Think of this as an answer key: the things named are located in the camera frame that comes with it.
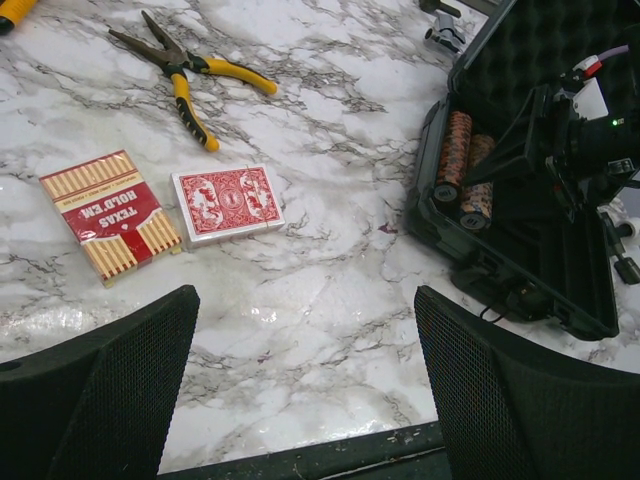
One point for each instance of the Texas Hold'em card box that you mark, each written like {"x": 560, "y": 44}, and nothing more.
{"x": 116, "y": 218}

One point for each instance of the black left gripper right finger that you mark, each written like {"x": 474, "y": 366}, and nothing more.
{"x": 509, "y": 408}

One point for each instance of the orange blue chip roll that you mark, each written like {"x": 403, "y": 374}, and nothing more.
{"x": 476, "y": 207}

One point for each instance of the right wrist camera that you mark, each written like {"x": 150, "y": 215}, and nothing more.
{"x": 588, "y": 99}

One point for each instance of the black poker set case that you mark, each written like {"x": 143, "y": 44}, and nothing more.
{"x": 532, "y": 262}

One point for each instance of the orange black chip roll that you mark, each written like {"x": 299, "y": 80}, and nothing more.
{"x": 481, "y": 146}
{"x": 451, "y": 171}

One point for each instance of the chip roll in case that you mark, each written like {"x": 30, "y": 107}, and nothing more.
{"x": 457, "y": 136}

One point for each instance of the yellow utility knife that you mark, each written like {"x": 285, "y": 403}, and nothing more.
{"x": 12, "y": 12}

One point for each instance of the red backed card deck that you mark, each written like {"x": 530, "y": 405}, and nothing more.
{"x": 226, "y": 204}

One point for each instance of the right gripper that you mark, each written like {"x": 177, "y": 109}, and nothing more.
{"x": 584, "y": 151}

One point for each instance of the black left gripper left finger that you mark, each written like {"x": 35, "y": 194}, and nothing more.
{"x": 99, "y": 406}

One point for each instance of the black mounting rail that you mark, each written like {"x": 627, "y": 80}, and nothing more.
{"x": 415, "y": 452}

